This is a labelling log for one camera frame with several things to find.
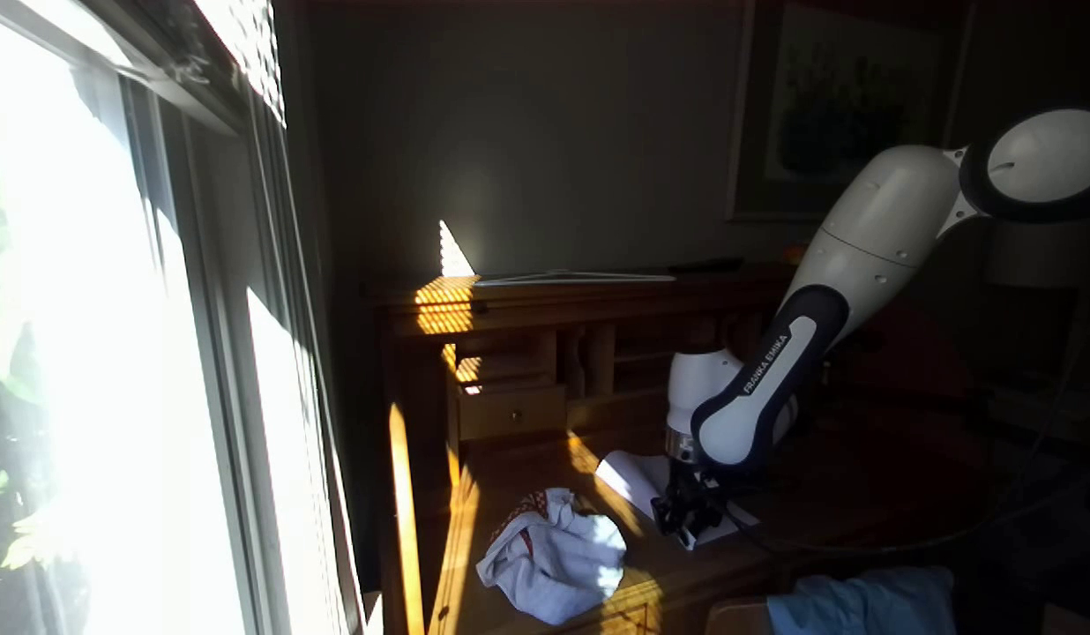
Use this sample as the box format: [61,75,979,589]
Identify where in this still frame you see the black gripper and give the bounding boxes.
[651,462,737,553]

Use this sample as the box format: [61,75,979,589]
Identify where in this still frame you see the white paper sheet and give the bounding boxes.
[592,447,763,553]

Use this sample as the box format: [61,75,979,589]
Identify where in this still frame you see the wooden roll top desk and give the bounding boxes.
[381,268,996,635]

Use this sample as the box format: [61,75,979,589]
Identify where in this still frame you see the crumpled white cloth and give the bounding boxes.
[471,486,631,629]

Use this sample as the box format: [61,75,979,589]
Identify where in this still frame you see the blue cloth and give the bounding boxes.
[764,565,958,635]

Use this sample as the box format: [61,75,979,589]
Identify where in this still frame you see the small wooden drawer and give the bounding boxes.
[449,382,571,445]

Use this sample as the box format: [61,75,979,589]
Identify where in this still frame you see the thin grey flat board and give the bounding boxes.
[470,268,682,294]

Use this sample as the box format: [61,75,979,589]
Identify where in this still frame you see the white window blinds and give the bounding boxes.
[190,0,290,132]

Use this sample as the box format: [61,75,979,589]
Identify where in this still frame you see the framed wall picture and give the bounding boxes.
[725,0,979,225]

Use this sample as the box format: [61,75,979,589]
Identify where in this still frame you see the window frame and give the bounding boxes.
[0,0,378,635]

